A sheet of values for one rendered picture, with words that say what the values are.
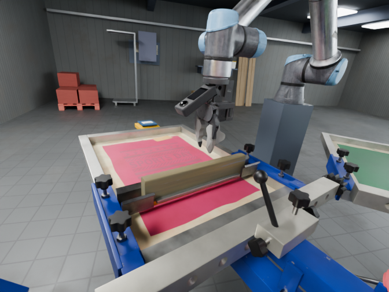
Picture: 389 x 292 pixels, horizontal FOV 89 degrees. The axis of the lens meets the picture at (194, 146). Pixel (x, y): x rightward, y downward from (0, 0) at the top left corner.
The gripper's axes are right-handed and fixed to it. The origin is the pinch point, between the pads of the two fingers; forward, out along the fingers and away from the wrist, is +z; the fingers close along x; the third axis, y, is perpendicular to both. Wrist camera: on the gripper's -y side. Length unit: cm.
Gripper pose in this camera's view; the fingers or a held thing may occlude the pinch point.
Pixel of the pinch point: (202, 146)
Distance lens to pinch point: 60.5
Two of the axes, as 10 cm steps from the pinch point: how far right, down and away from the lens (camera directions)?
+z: -0.8, 9.2, 3.9
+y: 8.4, -1.6, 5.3
